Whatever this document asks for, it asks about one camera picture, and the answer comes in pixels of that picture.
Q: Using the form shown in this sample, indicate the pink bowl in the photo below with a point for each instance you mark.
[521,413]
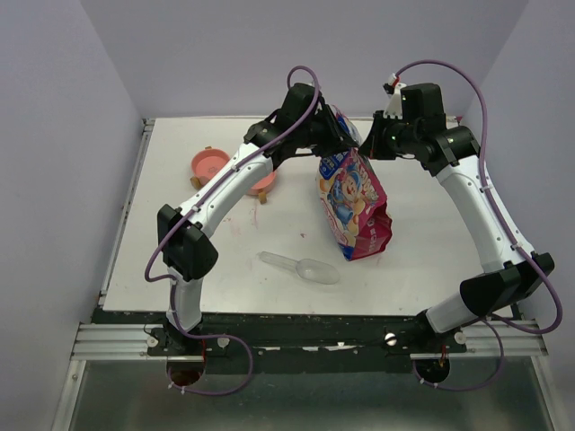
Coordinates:
[206,164]
[264,185]

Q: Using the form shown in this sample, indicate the pink bowl right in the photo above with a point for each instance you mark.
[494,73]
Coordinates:
[264,185]

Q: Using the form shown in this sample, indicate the clear plastic scoop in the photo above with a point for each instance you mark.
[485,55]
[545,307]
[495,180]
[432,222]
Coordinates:
[308,269]

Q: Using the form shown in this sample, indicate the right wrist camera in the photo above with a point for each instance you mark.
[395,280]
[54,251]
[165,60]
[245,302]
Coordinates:
[393,88]

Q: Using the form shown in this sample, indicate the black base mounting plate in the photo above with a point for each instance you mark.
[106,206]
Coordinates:
[288,343]

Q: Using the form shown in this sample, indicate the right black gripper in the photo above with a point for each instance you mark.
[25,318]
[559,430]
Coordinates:
[372,146]

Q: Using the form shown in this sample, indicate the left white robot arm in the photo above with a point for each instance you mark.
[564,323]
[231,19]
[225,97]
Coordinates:
[184,232]

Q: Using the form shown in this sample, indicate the wooden bowl stand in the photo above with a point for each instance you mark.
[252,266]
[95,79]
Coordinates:
[262,197]

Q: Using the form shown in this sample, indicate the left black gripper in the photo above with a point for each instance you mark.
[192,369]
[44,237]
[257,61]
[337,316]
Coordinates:
[336,137]

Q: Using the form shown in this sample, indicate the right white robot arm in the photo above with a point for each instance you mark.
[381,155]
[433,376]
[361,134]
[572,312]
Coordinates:
[511,268]

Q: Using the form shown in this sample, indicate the pink pet food bag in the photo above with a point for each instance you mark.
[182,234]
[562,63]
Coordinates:
[355,204]

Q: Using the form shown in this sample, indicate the pink bowl left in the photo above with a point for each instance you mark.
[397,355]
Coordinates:
[206,164]

